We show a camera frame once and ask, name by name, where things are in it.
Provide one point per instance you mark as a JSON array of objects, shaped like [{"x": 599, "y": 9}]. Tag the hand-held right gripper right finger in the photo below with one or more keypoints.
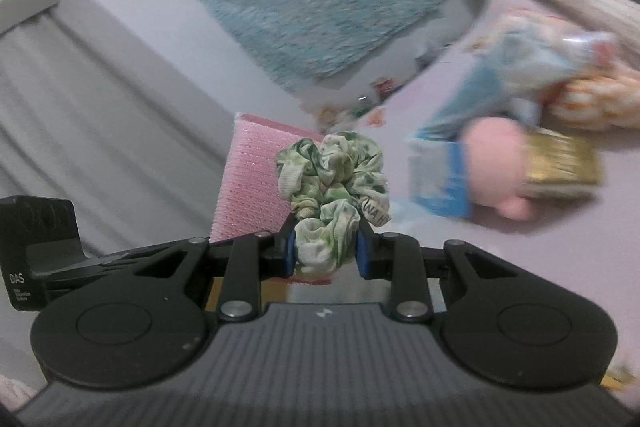
[{"x": 363, "y": 254}]

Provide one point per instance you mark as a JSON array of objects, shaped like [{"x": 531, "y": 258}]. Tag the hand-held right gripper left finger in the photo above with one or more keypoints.
[{"x": 290, "y": 252}]

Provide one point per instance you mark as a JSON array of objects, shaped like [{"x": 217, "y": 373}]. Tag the green floral scrunchie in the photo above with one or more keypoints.
[{"x": 330, "y": 187}]

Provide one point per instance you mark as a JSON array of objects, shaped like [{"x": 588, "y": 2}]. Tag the pink sponge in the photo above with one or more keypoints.
[{"x": 250, "y": 177}]

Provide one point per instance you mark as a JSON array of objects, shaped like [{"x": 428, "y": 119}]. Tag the blue and white box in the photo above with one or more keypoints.
[{"x": 437, "y": 182}]

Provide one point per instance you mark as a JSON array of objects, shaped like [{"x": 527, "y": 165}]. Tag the pink plush toy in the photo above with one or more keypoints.
[{"x": 497, "y": 167}]

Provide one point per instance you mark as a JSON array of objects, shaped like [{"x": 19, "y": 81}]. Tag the gold packet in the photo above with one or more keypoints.
[{"x": 562, "y": 164}]

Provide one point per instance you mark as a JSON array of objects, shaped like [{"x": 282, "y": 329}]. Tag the clear plastic tissue bag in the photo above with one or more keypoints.
[{"x": 540, "y": 44}]

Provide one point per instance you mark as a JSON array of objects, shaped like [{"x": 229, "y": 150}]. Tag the orange striped white cloth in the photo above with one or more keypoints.
[{"x": 595, "y": 99}]

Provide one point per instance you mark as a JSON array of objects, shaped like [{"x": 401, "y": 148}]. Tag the white curtain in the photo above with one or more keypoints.
[{"x": 90, "y": 117}]

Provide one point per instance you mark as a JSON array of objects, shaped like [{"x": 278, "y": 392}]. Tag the red can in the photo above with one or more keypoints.
[{"x": 384, "y": 88}]

